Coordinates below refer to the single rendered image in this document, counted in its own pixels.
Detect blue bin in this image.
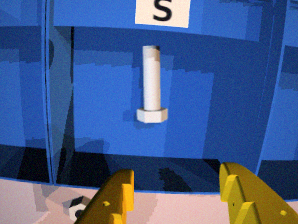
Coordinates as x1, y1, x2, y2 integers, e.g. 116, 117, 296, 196
0, 0, 298, 202

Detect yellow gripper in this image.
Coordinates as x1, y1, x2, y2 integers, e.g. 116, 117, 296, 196
74, 162, 298, 224

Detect grey hex nut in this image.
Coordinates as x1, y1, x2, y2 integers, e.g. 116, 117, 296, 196
69, 196, 91, 222

